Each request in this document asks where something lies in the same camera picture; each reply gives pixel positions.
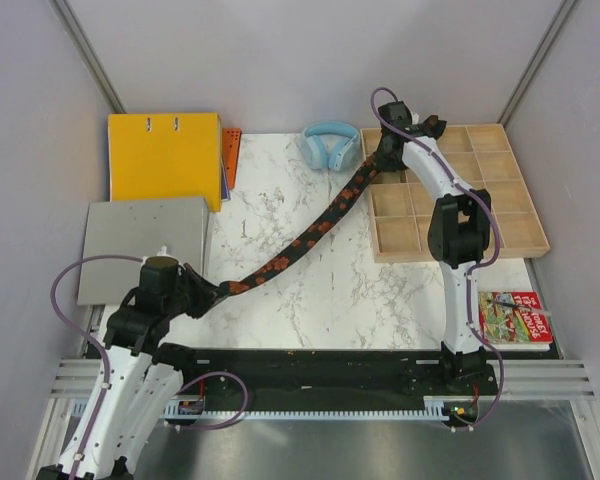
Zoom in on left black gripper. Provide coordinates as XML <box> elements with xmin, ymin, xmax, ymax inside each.
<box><xmin>164</xmin><ymin>262</ymin><xmax>229</xmax><ymax>318</ymax></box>

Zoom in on black orange floral tie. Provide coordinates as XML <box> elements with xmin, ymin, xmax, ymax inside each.
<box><xmin>219</xmin><ymin>154</ymin><xmax>380</xmax><ymax>297</ymax></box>

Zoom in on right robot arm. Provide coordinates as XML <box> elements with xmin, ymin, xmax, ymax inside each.
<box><xmin>372</xmin><ymin>101</ymin><xmax>500</xmax><ymax>394</ymax></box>

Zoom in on brown rolled tie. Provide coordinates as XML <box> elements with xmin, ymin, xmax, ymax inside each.
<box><xmin>416</xmin><ymin>115</ymin><xmax>447</xmax><ymax>140</ymax></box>

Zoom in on light blue headphones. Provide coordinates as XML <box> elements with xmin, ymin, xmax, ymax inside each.
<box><xmin>299</xmin><ymin>121</ymin><xmax>361</xmax><ymax>172</ymax></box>

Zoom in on wooden compartment tray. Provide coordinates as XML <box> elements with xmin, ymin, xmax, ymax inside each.
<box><xmin>367</xmin><ymin>124</ymin><xmax>550</xmax><ymax>263</ymax></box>

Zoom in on purple notebook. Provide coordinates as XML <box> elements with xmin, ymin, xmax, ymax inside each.
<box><xmin>219</xmin><ymin>154</ymin><xmax>230</xmax><ymax>202</ymax></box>

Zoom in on orange perforated board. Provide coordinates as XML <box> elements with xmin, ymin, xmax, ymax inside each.
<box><xmin>222</xmin><ymin>128</ymin><xmax>242</xmax><ymax>190</ymax></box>

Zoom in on red treehouse book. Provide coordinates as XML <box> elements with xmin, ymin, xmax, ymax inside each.
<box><xmin>479</xmin><ymin>291</ymin><xmax>554</xmax><ymax>352</ymax></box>

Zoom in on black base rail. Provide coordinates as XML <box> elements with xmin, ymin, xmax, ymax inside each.
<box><xmin>154</xmin><ymin>343</ymin><xmax>498</xmax><ymax>413</ymax></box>

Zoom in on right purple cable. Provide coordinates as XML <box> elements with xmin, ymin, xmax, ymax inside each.
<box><xmin>369</xmin><ymin>87</ymin><xmax>506</xmax><ymax>434</ymax></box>

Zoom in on yellow ring binder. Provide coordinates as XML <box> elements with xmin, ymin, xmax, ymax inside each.
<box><xmin>108</xmin><ymin>112</ymin><xmax>222</xmax><ymax>213</ymax></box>

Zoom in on white cable duct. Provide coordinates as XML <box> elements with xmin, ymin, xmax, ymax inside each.
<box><xmin>69</xmin><ymin>394</ymin><xmax>476</xmax><ymax>421</ymax></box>

